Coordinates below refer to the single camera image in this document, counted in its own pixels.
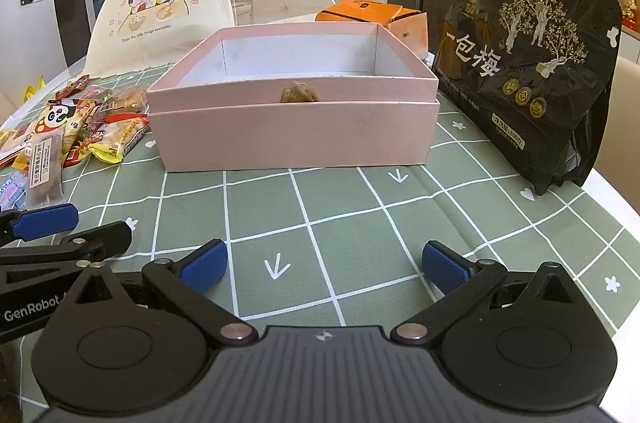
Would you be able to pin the yellow panda snack packet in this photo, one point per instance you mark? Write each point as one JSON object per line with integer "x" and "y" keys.
{"x": 50, "y": 118}

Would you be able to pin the orange cardboard box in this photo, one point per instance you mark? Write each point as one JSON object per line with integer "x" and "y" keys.
{"x": 370, "y": 13}

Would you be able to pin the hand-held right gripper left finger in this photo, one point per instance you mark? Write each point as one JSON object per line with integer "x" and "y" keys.
{"x": 205, "y": 267}

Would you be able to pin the mesh food cover cartoon print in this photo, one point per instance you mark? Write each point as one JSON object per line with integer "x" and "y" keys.
{"x": 160, "y": 3}

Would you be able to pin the black printed plum bag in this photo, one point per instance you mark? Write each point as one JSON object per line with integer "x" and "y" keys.
{"x": 525, "y": 68}

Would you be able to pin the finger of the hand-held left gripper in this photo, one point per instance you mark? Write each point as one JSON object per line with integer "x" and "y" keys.
{"x": 45, "y": 223}
{"x": 107, "y": 239}

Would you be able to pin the red gold figurine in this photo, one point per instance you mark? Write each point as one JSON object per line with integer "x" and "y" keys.
{"x": 629, "y": 10}

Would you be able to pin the beige chair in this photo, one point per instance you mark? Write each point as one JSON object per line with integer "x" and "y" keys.
{"x": 627, "y": 103}

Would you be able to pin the pile of mixed snack packets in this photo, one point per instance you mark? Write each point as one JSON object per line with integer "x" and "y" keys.
{"x": 115, "y": 138}

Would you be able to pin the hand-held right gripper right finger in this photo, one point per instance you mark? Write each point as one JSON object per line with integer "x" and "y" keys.
{"x": 444, "y": 265}

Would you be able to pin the pink cardboard box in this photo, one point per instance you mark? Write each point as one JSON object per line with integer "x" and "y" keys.
{"x": 300, "y": 133}

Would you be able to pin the green checked tablecloth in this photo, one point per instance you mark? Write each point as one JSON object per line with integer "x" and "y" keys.
{"x": 310, "y": 208}

